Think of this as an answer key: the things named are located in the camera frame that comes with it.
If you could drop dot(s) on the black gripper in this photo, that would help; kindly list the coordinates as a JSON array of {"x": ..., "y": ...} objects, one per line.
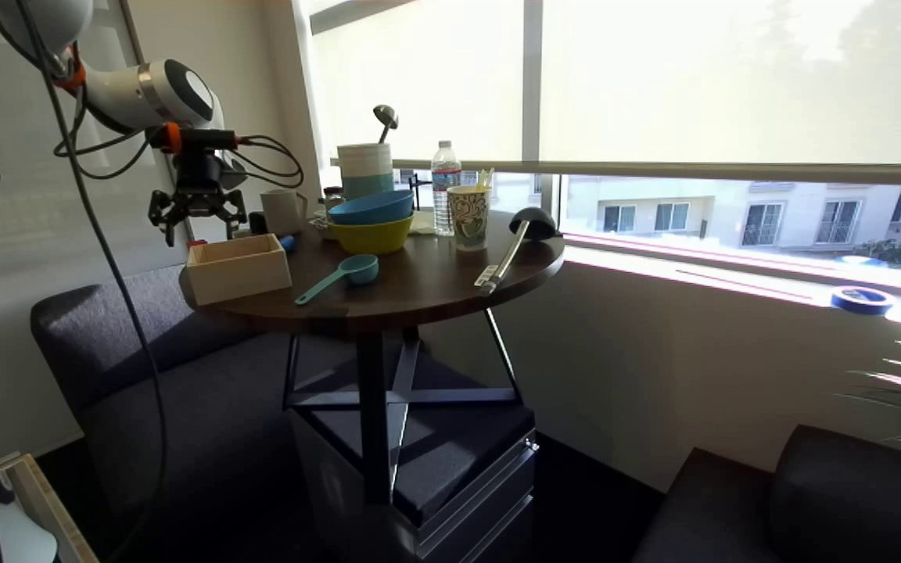
[{"x": 205, "y": 171}]

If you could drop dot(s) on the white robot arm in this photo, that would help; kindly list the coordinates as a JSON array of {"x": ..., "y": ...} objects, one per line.
[{"x": 138, "y": 96}]

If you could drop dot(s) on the blue cylinder block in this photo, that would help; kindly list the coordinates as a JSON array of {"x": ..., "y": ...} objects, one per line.
[{"x": 290, "y": 246}]

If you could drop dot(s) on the cardboard box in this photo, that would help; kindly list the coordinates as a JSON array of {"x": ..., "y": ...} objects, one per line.
[{"x": 236, "y": 271}]

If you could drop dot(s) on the white blue patterned paper cup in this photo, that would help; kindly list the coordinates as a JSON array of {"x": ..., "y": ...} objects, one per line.
[{"x": 282, "y": 214}]

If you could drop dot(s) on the teal plastic spoon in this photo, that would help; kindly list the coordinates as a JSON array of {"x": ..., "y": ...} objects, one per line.
[{"x": 343, "y": 276}]

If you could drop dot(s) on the teal cup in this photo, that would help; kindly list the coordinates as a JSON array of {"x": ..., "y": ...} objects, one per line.
[{"x": 367, "y": 187}]

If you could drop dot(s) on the blue bowl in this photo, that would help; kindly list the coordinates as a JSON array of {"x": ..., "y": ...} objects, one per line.
[{"x": 371, "y": 207}]

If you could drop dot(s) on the white mug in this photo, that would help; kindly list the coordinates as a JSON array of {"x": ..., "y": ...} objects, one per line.
[{"x": 363, "y": 158}]

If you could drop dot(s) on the yellow bowl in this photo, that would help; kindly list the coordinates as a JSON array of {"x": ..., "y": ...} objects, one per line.
[{"x": 371, "y": 240}]

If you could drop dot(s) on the black headed utensil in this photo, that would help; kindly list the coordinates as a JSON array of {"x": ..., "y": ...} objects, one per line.
[{"x": 385, "y": 116}]

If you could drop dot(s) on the grey fabric sofa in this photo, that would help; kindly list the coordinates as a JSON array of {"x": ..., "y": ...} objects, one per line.
[{"x": 158, "y": 418}]

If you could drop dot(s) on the clear water bottle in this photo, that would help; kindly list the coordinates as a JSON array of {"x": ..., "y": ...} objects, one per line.
[{"x": 444, "y": 184}]

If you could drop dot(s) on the patterned drinking cup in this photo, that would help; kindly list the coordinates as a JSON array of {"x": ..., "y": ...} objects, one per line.
[{"x": 468, "y": 219}]

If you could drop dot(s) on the grey metal cabinet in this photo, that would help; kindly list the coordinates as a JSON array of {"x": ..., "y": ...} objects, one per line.
[{"x": 471, "y": 502}]

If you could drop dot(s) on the blue dish on sill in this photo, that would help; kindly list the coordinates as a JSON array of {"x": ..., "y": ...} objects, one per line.
[{"x": 862, "y": 303}]

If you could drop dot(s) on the black ottoman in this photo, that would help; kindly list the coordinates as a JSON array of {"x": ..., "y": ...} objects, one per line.
[{"x": 806, "y": 502}]

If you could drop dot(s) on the black metal table frame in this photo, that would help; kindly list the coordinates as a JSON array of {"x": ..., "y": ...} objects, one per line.
[{"x": 375, "y": 418}]

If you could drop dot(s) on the white window frame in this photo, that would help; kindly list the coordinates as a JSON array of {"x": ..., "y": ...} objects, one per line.
[{"x": 531, "y": 83}]

